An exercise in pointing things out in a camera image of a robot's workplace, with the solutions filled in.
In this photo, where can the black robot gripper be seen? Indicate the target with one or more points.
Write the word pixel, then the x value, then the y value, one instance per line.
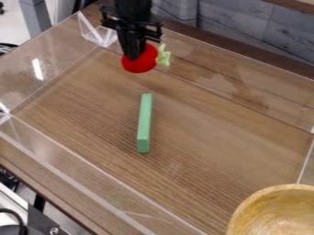
pixel 131 18

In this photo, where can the red plush fruit green leaves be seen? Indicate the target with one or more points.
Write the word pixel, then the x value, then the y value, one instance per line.
pixel 153 57

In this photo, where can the green rectangular block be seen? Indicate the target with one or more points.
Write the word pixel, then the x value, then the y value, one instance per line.
pixel 145 123

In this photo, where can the grey table leg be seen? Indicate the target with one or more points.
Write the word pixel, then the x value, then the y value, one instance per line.
pixel 37 16

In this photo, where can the wooden bowl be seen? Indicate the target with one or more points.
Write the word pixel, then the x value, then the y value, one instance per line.
pixel 280 210

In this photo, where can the clear acrylic enclosure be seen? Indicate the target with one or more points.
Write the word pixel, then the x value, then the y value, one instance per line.
pixel 232 131

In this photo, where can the black device with cable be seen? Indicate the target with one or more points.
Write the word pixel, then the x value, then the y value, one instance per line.
pixel 37 225

